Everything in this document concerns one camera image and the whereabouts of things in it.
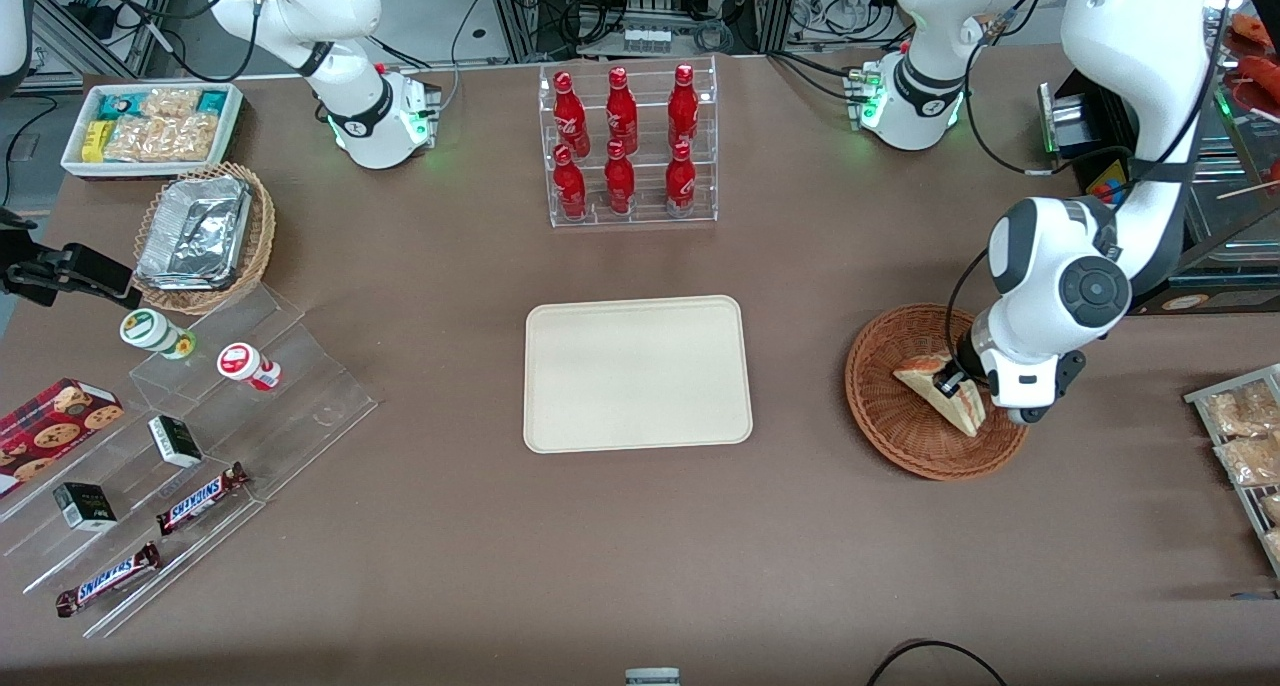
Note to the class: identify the yellow snack packet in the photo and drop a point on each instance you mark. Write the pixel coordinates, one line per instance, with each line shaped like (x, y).
(97, 142)

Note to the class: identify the clear cracker bag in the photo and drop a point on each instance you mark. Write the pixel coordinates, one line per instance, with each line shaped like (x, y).
(170, 102)
(165, 139)

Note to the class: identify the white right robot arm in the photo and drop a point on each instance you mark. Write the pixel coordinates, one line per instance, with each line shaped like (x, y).
(350, 116)

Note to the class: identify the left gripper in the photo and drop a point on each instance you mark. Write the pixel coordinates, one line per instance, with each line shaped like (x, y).
(967, 357)

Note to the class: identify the small black box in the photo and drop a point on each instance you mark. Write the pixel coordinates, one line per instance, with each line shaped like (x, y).
(176, 441)
(85, 507)

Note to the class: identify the cream plastic tray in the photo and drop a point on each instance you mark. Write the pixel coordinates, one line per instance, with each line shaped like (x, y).
(637, 374)

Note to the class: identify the round brown wicker basket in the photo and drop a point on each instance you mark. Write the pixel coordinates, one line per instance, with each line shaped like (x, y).
(890, 421)

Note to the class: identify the clear acrylic stepped display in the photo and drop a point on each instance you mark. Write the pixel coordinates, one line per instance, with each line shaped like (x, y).
(290, 406)

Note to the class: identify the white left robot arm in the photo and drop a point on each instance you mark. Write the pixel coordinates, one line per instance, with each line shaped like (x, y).
(1140, 46)

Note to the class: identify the red cola bottle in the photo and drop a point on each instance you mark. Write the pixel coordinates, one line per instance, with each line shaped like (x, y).
(570, 184)
(683, 106)
(680, 178)
(619, 180)
(621, 108)
(569, 111)

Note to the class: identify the clear acrylic bottle rack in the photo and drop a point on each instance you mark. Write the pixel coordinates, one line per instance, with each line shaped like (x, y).
(645, 206)

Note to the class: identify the small grey block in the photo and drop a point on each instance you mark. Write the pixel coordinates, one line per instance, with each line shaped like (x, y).
(652, 677)

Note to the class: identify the green lid yogurt cup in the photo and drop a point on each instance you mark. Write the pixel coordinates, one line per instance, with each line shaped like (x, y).
(148, 330)

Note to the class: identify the oval tan wicker basket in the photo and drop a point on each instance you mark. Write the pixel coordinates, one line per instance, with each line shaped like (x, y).
(262, 236)

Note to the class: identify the clear bagged pastry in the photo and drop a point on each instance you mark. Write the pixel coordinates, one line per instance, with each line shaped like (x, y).
(1273, 546)
(1245, 411)
(1250, 461)
(1271, 508)

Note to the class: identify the triangular sandwich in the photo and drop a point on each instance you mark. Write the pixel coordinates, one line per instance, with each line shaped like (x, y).
(915, 376)

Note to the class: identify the grey metal device box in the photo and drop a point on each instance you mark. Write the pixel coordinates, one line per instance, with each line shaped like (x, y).
(1068, 126)

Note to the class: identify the white rectangular snack bin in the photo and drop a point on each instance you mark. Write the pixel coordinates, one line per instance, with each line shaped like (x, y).
(150, 170)

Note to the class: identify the snickers chocolate bar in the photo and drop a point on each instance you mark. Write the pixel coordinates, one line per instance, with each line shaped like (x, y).
(200, 499)
(108, 579)

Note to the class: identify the red cookie box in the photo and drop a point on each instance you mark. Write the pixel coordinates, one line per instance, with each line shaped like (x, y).
(50, 431)

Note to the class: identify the teal snack packet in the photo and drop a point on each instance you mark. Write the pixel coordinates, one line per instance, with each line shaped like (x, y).
(118, 105)
(213, 102)

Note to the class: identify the aluminium foil tray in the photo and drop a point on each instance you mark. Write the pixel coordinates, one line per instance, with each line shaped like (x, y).
(195, 231)

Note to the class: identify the red lid yogurt cup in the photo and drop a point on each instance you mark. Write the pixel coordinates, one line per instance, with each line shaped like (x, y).
(242, 362)

